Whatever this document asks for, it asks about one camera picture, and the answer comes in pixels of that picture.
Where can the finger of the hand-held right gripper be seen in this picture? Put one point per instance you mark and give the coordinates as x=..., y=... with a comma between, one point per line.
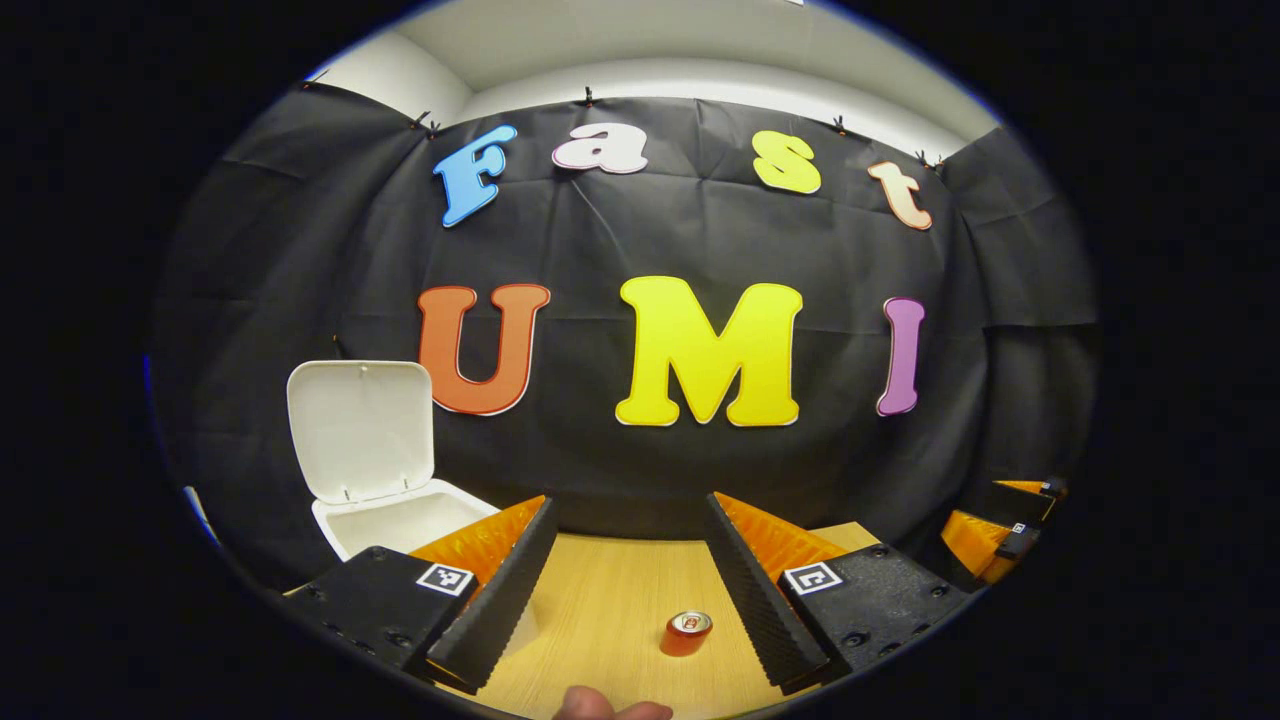
x=975, y=545
x=1020, y=497

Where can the red pop can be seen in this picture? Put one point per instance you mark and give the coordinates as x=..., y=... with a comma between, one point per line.
x=686, y=636

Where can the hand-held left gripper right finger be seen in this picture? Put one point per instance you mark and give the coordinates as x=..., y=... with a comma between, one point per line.
x=760, y=600

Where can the wooden desktop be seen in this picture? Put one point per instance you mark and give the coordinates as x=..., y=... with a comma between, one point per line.
x=610, y=600

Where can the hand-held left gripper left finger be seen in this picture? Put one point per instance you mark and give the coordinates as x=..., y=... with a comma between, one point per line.
x=505, y=590

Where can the black backdrop cloth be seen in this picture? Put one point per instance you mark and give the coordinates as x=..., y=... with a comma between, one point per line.
x=620, y=240

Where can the white desktop garbage bin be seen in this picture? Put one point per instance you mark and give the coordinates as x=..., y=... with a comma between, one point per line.
x=360, y=430

